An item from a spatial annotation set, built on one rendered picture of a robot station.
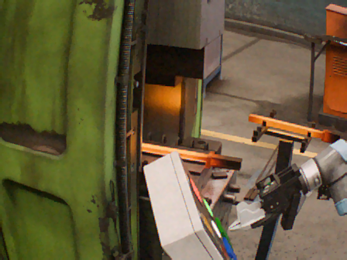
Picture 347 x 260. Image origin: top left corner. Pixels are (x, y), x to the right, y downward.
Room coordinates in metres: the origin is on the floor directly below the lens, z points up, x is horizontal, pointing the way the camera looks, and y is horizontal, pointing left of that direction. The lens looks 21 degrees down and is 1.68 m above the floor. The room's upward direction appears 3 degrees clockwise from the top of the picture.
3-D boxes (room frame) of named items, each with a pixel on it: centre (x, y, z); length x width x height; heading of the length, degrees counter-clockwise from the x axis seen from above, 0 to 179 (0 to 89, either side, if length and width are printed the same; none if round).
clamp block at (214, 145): (1.71, -0.09, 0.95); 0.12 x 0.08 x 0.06; 74
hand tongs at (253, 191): (2.13, -0.41, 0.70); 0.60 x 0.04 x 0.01; 158
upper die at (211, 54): (1.59, 0.10, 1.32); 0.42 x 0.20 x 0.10; 74
